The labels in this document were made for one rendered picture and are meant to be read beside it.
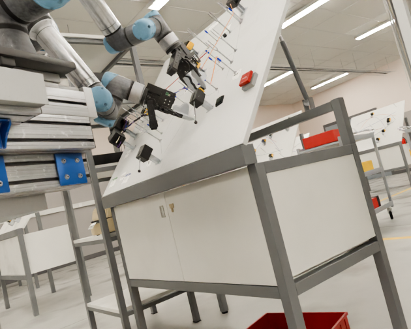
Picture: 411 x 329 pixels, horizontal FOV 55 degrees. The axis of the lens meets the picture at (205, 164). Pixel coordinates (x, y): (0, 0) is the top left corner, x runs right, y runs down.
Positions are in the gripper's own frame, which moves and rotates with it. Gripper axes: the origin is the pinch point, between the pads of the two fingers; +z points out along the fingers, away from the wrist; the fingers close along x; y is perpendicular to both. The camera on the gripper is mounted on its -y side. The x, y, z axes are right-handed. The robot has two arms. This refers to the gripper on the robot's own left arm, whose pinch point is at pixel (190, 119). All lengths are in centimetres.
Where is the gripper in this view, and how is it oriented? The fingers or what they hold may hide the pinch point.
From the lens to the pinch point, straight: 150.5
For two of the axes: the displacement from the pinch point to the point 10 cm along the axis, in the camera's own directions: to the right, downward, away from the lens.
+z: 9.2, 3.4, 1.7
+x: -1.0, -2.1, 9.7
